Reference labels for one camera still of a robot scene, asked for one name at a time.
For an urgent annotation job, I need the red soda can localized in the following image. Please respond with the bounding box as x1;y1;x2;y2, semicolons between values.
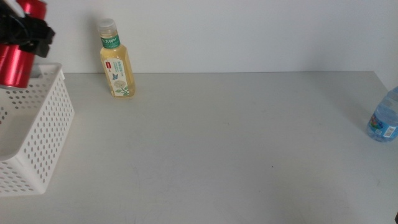
0;0;47;90

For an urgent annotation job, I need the yellow tea bottle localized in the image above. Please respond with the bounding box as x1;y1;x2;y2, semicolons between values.
97;17;136;98

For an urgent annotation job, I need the clear water bottle blue label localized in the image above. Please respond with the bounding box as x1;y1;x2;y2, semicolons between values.
366;86;398;143

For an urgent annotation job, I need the white perforated plastic basket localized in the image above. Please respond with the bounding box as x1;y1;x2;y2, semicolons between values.
0;63;75;197

